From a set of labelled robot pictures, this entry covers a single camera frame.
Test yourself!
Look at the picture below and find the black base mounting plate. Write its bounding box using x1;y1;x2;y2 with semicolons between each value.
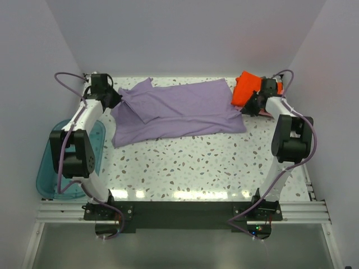
82;201;283;236

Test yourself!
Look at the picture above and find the folded orange t shirt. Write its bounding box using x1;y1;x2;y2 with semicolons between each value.
231;70;283;107

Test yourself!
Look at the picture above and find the purple t shirt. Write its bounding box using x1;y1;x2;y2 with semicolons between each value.
111;78;246;148

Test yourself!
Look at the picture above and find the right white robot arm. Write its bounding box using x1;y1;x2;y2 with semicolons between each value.
241;78;314;220

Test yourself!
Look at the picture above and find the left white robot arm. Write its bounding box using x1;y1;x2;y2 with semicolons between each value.
49;72;122;220

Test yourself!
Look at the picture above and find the aluminium frame rail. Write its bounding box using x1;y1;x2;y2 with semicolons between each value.
35;200;332;224

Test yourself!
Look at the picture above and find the teal plastic bin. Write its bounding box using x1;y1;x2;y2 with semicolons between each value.
36;121;106;200

